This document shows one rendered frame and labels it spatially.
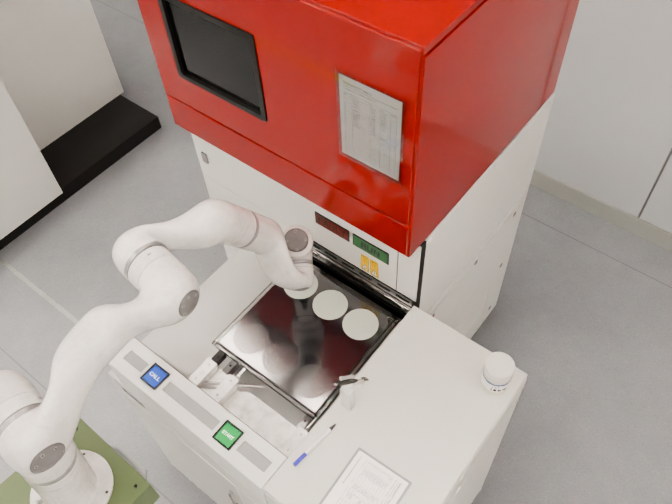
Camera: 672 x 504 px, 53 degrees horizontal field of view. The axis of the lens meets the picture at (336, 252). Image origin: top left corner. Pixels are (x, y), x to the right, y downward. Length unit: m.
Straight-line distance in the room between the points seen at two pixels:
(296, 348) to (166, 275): 0.61
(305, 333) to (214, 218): 0.60
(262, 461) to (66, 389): 0.51
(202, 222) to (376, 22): 0.52
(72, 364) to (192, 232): 0.34
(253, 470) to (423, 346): 0.53
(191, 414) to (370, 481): 0.47
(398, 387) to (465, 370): 0.18
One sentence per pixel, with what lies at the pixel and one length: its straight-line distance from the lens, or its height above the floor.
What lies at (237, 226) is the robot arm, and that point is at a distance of 1.42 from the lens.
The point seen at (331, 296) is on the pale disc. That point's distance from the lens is 1.92.
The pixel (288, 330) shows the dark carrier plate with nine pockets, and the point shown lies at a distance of 1.88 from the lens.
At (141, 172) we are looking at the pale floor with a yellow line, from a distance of 3.68.
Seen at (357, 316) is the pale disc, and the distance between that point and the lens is 1.89.
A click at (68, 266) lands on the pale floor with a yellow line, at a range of 3.40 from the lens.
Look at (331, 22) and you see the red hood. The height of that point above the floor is 1.79.
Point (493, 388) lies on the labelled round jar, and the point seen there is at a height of 1.00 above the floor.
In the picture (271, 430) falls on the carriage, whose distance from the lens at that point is 1.77.
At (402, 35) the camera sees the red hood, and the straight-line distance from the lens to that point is 1.20.
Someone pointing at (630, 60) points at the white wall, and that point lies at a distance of 2.92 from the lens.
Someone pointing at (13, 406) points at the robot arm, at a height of 1.34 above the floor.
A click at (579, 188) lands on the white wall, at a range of 3.39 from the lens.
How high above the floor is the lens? 2.51
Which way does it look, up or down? 53 degrees down
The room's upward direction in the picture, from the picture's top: 4 degrees counter-clockwise
